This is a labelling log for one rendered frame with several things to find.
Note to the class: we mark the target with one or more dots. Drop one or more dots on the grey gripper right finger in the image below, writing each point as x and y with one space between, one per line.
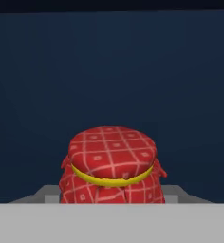
177 194

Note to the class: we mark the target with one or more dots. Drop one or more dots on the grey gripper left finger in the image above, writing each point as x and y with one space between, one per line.
46 194

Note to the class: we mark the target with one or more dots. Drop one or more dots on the red cloth-topped jam jar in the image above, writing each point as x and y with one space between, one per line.
112 155

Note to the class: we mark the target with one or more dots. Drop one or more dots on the dark blue cabinet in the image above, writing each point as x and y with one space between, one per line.
110 69

